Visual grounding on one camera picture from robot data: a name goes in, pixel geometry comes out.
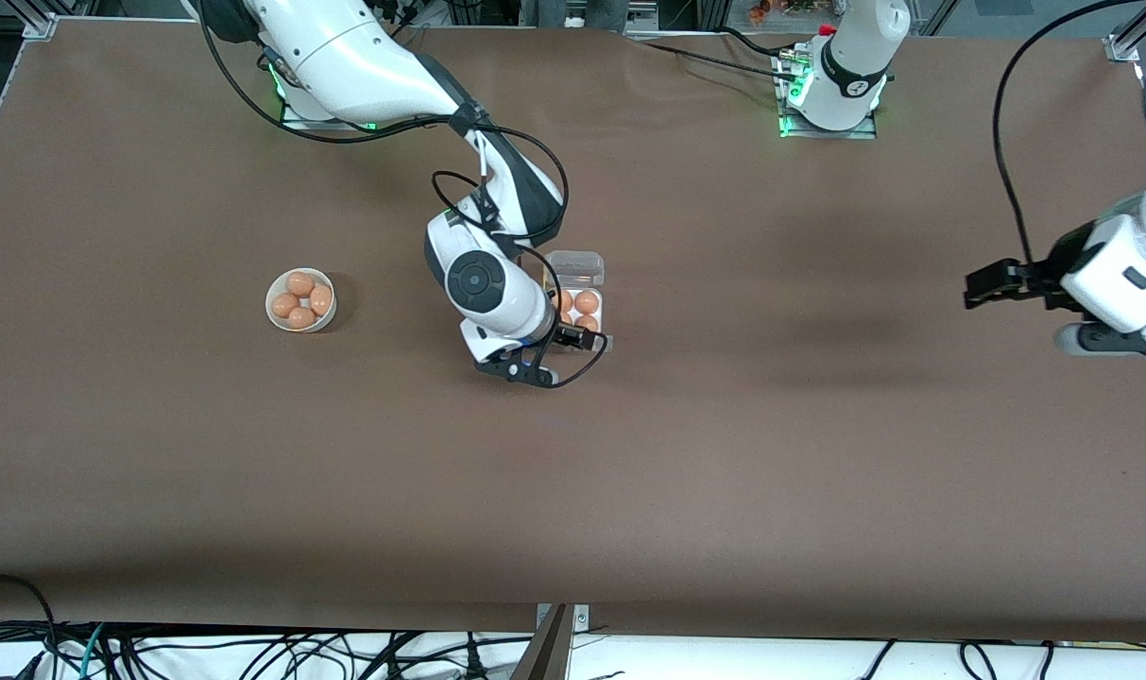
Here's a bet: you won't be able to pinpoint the clear plastic egg carton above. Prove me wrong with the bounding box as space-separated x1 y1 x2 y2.
544 250 607 346

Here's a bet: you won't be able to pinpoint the white round bowl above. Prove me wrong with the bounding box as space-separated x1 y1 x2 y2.
265 267 337 333

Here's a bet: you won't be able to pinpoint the person in grey clothes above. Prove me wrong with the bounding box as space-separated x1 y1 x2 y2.
521 0 630 34

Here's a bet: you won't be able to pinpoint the orange artificial flowers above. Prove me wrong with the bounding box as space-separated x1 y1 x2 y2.
746 0 819 26

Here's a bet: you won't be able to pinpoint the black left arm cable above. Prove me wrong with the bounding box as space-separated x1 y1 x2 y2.
993 0 1146 275

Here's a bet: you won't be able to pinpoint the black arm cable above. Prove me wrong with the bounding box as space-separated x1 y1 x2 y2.
195 0 611 390
993 0 1146 275

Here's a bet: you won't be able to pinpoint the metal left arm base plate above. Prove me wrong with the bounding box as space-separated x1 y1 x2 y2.
778 52 878 141

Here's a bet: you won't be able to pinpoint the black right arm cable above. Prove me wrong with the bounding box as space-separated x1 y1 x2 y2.
195 0 611 390

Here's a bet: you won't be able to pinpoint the small metal bracket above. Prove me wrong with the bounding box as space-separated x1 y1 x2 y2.
535 603 590 632

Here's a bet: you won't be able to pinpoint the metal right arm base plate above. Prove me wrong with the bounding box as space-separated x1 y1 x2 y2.
280 93 378 131

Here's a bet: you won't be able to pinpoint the black cable on table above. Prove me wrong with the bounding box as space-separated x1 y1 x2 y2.
641 40 798 82
717 25 793 60

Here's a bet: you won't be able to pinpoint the black cable tangle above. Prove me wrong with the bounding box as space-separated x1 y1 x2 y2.
110 628 536 680

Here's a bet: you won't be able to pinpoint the black base cable bundle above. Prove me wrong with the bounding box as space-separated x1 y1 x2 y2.
369 0 434 43

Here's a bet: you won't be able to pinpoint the teal cable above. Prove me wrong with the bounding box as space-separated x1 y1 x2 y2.
77 623 112 680

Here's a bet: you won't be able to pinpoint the black looped floor cable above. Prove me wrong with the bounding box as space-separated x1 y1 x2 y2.
0 572 60 680

